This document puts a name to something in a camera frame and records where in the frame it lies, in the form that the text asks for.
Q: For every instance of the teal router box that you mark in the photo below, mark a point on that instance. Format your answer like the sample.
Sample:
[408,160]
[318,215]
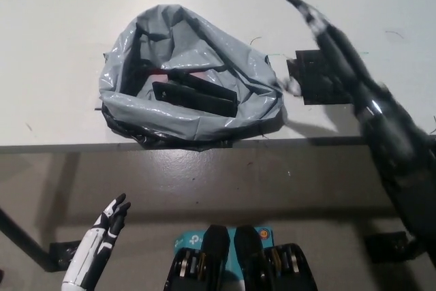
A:
[187,240]

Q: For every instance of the pink item inside bag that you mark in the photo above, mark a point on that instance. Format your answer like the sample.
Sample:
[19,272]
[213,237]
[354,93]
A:
[201,75]

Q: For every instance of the grey plastic bag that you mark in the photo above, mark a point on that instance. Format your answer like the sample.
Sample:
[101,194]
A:
[160,120]

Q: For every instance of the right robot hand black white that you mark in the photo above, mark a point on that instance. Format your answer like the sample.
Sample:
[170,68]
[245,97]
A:
[340,56]

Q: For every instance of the black table leg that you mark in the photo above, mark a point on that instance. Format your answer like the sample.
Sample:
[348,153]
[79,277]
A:
[24,236]

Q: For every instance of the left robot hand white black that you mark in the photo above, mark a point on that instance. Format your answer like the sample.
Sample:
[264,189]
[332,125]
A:
[95,243]

